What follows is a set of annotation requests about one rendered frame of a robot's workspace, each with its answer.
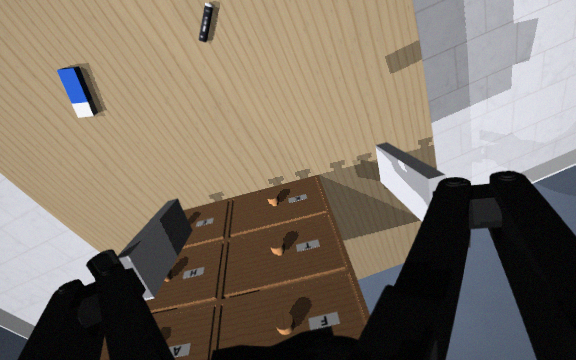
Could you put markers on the black battery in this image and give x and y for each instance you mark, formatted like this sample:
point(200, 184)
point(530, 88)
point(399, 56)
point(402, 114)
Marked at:
point(206, 20)

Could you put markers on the brown wooden chest of drawers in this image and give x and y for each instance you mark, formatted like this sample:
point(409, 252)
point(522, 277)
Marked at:
point(220, 295)

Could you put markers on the white and blue eraser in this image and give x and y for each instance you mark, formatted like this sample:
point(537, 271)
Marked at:
point(78, 92)

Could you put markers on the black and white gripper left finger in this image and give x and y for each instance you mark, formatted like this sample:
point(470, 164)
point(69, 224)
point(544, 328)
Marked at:
point(70, 327)

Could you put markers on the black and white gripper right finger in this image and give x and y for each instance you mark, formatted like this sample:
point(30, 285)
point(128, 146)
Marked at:
point(413, 320)

